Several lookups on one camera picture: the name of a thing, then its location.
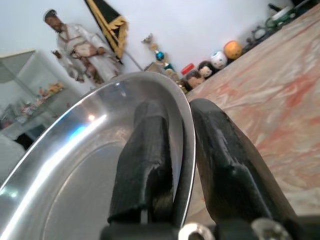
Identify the orange ball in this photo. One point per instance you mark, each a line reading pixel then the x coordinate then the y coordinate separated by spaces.
pixel 233 49

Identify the jar with red lid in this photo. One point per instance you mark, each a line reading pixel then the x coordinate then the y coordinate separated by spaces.
pixel 188 68

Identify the round steel plate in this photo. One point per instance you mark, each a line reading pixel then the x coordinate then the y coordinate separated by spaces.
pixel 65 160

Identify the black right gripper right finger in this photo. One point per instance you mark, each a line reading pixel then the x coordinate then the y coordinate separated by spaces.
pixel 230 170

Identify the dark metal ornament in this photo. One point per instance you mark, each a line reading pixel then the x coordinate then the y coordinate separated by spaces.
pixel 256 37

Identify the black and yellow flag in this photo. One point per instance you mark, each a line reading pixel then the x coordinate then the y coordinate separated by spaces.
pixel 110 22

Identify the gold and blue trophy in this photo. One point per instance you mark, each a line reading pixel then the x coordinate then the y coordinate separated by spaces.
pixel 160 53

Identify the dark-haired doll head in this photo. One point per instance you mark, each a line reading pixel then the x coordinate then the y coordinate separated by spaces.
pixel 194 78
pixel 186 85
pixel 206 68

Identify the glass display cabinet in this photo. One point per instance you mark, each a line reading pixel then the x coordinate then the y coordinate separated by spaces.
pixel 27 82

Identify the white ball with face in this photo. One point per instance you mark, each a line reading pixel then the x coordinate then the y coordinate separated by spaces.
pixel 218 59

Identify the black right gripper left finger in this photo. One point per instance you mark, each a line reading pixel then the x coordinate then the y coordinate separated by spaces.
pixel 142 170

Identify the man in white robe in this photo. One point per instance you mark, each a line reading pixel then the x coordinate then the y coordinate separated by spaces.
pixel 80 47

